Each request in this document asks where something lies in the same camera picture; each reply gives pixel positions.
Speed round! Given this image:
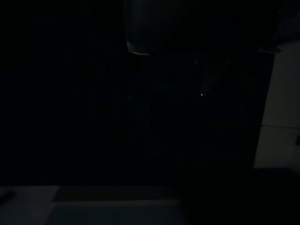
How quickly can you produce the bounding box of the grey cylindrical object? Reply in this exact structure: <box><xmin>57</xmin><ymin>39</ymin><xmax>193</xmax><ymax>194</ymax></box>
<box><xmin>125</xmin><ymin>0</ymin><xmax>157</xmax><ymax>56</ymax></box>

